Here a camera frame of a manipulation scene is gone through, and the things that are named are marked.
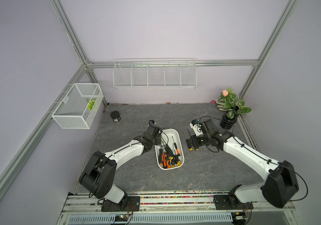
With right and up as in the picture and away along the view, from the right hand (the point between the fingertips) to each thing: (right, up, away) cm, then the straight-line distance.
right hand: (190, 139), depth 83 cm
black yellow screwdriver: (+1, -7, +10) cm, 13 cm away
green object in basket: (-59, +22, -3) cm, 63 cm away
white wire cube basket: (-67, +19, -1) cm, 70 cm away
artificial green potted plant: (+25, +19, -2) cm, 32 cm away
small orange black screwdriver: (-7, -9, +6) cm, 13 cm away
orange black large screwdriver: (-18, -12, +1) cm, 22 cm away
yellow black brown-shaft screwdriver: (+5, -8, +10) cm, 14 cm away
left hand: (-21, 0, +6) cm, 22 cm away
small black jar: (-55, +14, +25) cm, 62 cm away
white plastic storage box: (-12, -10, +5) cm, 17 cm away
